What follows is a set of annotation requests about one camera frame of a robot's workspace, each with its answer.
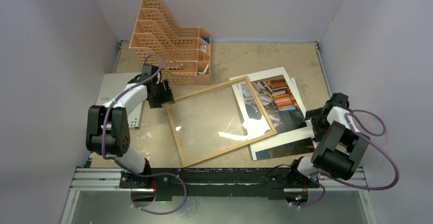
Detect wooden picture frame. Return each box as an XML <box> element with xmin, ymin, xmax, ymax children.
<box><xmin>164</xmin><ymin>76</ymin><xmax>278</xmax><ymax>168</ymax></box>

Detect white photo mat board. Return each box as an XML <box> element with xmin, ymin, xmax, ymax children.
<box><xmin>231</xmin><ymin>67</ymin><xmax>314</xmax><ymax>154</ymax></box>

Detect printed photo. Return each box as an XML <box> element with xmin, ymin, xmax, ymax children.
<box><xmin>249</xmin><ymin>76</ymin><xmax>315</xmax><ymax>161</ymax></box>

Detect transparent acrylic sheet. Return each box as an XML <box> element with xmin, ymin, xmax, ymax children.
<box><xmin>170</xmin><ymin>82</ymin><xmax>271</xmax><ymax>162</ymax></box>

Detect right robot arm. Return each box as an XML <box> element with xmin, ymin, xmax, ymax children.
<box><xmin>286</xmin><ymin>93</ymin><xmax>369</xmax><ymax>187</ymax></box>

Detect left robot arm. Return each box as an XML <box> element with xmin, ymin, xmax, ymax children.
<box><xmin>86</xmin><ymin>64</ymin><xmax>174</xmax><ymax>188</ymax></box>

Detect grey booklet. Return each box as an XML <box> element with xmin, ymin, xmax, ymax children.
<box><xmin>95</xmin><ymin>72</ymin><xmax>147</xmax><ymax>130</ymax></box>

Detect green white item in organizer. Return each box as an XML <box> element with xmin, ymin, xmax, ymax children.
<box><xmin>198</xmin><ymin>63</ymin><xmax>210</xmax><ymax>76</ymax></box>

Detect orange plastic file organizer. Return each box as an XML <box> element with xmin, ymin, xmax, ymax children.
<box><xmin>129</xmin><ymin>0</ymin><xmax>211</xmax><ymax>86</ymax></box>

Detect red white item in organizer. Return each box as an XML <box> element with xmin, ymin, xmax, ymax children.
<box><xmin>199</xmin><ymin>45</ymin><xmax>207</xmax><ymax>53</ymax></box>

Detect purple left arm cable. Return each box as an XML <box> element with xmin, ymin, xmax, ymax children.
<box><xmin>101</xmin><ymin>54</ymin><xmax>188</xmax><ymax>216</ymax></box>

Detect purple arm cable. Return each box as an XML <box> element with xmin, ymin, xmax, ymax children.
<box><xmin>101</xmin><ymin>54</ymin><xmax>188</xmax><ymax>216</ymax></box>
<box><xmin>288</xmin><ymin>109</ymin><xmax>400</xmax><ymax>209</ymax></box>

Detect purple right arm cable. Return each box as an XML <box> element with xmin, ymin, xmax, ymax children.
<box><xmin>288</xmin><ymin>109</ymin><xmax>400</xmax><ymax>209</ymax></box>

